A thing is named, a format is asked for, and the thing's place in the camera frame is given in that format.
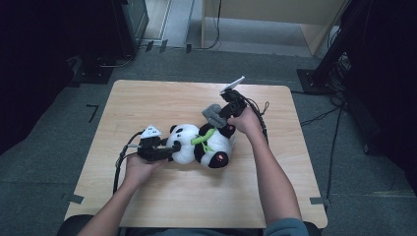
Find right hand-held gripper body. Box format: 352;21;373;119
218;75;249;120

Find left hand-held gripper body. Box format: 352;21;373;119
135;124;171;162

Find grey knitted doll garment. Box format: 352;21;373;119
201;103;229;129

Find panda plush toy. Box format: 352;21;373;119
165;122;238;170

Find person's left hand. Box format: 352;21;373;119
123;152;169;189

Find person's right hand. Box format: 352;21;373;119
226;106;264;140

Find person's lap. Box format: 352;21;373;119
56;214;323;236

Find light wooden furniture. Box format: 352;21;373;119
200;0;349;57

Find black metal stand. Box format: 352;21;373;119
296;0;367;96

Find dark cabinet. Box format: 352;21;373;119
110;0;150;59

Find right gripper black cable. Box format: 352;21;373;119
243;96;271;146

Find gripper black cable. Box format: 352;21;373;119
112;130;146;196
243;96;271;146

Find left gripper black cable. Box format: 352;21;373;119
112;130;146;196

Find hanging black cable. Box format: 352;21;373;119
196;0;223;51

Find black floor base plate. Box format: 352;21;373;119
69;54;136;89

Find black floor cables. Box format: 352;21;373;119
290;88;347;200

